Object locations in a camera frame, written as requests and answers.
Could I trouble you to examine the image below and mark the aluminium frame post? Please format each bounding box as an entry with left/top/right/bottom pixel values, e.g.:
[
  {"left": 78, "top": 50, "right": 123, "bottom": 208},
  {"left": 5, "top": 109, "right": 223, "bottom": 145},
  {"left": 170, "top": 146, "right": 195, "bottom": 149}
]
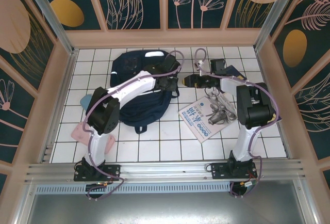
[
  {"left": 21, "top": 0, "right": 79, "bottom": 56},
  {"left": 254, "top": 0, "right": 301, "bottom": 52}
]

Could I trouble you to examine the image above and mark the navy blue backpack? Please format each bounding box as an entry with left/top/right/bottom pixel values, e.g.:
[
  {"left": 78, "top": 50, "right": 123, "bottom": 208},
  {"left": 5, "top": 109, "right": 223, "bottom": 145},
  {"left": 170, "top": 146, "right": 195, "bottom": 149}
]
[{"left": 110, "top": 50, "right": 180, "bottom": 134}]

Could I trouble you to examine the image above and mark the white magazine with drawing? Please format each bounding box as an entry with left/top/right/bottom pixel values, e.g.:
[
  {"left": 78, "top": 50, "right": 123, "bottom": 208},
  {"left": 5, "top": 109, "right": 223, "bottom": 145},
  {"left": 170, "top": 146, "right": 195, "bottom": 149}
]
[{"left": 178, "top": 92, "right": 238, "bottom": 144}]

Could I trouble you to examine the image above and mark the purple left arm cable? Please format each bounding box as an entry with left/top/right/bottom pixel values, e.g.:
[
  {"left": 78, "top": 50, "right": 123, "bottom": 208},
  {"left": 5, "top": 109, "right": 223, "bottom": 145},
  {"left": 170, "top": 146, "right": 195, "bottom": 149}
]
[{"left": 84, "top": 50, "right": 185, "bottom": 202}]

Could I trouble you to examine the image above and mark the navy notebook with yellow label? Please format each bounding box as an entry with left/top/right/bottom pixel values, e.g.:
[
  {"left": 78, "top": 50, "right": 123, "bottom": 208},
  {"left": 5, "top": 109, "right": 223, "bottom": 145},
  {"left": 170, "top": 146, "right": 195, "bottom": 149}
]
[{"left": 226, "top": 65, "right": 248, "bottom": 81}]

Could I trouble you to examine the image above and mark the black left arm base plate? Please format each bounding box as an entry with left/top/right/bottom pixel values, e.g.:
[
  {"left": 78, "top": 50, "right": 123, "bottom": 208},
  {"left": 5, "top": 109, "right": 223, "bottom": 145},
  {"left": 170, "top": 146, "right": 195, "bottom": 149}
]
[{"left": 74, "top": 164, "right": 122, "bottom": 182}]

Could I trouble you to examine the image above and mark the light blue pencil case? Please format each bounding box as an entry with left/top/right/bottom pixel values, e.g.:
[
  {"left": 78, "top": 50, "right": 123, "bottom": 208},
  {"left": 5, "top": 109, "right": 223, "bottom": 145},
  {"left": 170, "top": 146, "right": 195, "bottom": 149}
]
[{"left": 79, "top": 94, "right": 95, "bottom": 111}]

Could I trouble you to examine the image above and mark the aluminium mounting rail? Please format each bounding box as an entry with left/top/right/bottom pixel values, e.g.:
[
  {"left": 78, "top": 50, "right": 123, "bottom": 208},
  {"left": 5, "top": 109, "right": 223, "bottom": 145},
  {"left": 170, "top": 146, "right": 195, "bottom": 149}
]
[{"left": 24, "top": 158, "right": 307, "bottom": 185}]

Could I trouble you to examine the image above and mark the steel sheet panel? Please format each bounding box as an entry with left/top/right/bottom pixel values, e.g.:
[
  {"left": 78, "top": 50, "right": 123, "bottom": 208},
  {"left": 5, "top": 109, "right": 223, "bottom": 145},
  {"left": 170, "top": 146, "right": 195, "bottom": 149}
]
[{"left": 24, "top": 179, "right": 314, "bottom": 224}]

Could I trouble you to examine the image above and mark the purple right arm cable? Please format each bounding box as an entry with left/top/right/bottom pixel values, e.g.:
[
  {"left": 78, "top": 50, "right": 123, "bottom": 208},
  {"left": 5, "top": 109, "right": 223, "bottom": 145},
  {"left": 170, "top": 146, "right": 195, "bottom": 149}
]
[{"left": 194, "top": 48, "right": 282, "bottom": 198}]

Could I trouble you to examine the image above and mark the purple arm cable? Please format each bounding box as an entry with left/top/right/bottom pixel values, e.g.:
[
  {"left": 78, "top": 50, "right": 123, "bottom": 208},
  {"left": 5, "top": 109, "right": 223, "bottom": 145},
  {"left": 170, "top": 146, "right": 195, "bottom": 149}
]
[
  {"left": 194, "top": 48, "right": 282, "bottom": 198},
  {"left": 84, "top": 50, "right": 185, "bottom": 202}
]

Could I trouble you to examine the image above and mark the slotted grey cable duct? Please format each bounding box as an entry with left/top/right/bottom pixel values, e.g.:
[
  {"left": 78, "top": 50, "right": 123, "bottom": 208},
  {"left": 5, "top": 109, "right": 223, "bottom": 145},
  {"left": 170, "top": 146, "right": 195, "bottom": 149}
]
[{"left": 35, "top": 184, "right": 233, "bottom": 194}]

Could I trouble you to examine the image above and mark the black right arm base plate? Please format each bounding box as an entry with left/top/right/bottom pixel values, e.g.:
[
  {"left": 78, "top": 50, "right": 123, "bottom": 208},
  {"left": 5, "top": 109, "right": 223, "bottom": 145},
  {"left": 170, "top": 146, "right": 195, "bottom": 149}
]
[{"left": 210, "top": 161, "right": 258, "bottom": 181}]

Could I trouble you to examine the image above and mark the pink pencil case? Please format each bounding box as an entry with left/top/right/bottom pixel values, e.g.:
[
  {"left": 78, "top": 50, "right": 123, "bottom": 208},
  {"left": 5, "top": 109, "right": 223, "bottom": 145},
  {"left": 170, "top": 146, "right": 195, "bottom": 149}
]
[{"left": 71, "top": 122, "right": 116, "bottom": 155}]

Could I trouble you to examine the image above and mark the aluminium side rail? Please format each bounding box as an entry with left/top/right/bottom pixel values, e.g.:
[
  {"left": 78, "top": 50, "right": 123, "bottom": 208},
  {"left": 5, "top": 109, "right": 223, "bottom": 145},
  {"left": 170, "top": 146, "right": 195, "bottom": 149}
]
[{"left": 38, "top": 50, "right": 78, "bottom": 163}]

